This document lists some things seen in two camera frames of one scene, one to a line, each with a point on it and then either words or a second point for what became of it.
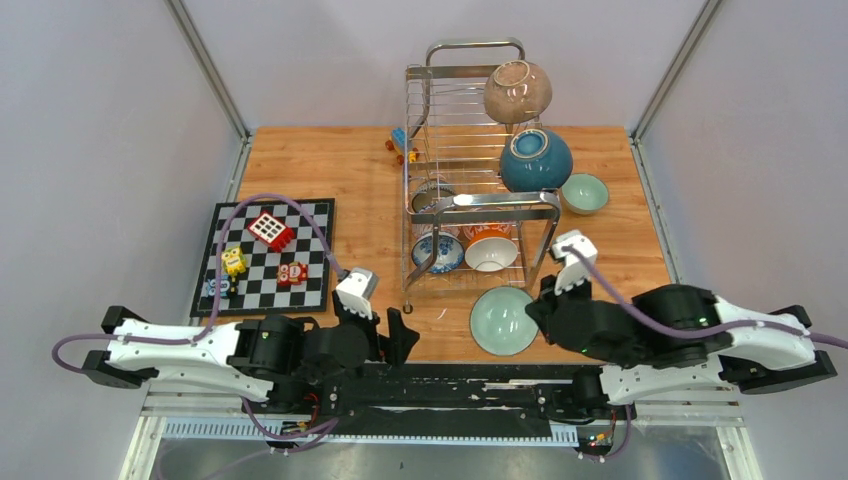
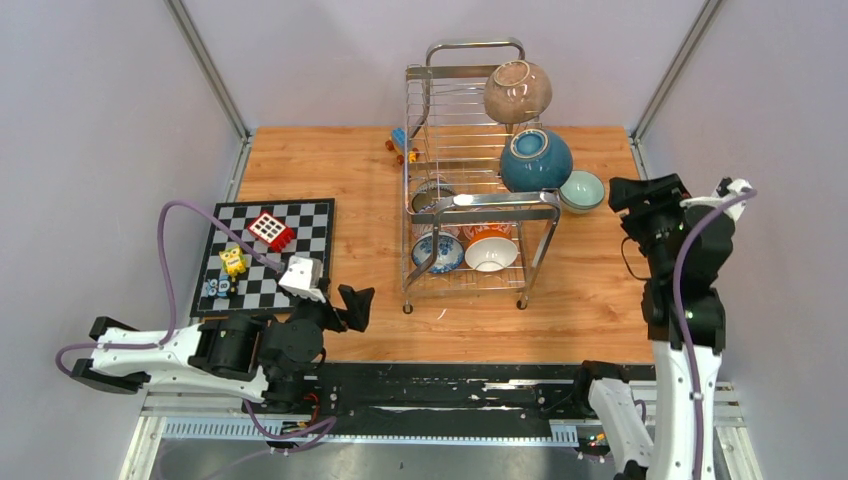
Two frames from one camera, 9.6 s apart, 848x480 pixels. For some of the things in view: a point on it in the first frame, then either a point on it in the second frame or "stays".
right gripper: [540, 309] → [664, 192]
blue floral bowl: [450, 252] stays
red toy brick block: [271, 230] stays
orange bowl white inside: [491, 250] stays
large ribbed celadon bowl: [500, 324] → [583, 192]
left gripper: [401, 338] → [357, 302]
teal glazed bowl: [535, 160] stays
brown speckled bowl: [517, 91] stays
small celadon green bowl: [585, 193] stays
